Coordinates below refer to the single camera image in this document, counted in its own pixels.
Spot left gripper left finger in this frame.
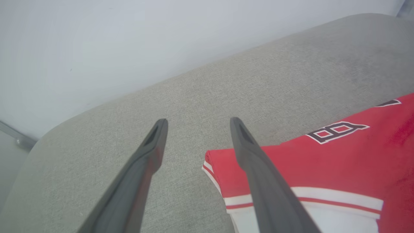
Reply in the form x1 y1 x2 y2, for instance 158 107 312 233
78 118 169 233

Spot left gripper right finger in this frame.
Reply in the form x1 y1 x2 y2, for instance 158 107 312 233
230 117 321 233

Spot red and white jersey garment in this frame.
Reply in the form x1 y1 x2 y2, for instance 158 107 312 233
202 93 414 233

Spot grey fabric sofa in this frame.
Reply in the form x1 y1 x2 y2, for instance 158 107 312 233
0 13 414 233

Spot grey metal bar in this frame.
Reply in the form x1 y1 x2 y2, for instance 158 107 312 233
0 120 38 152

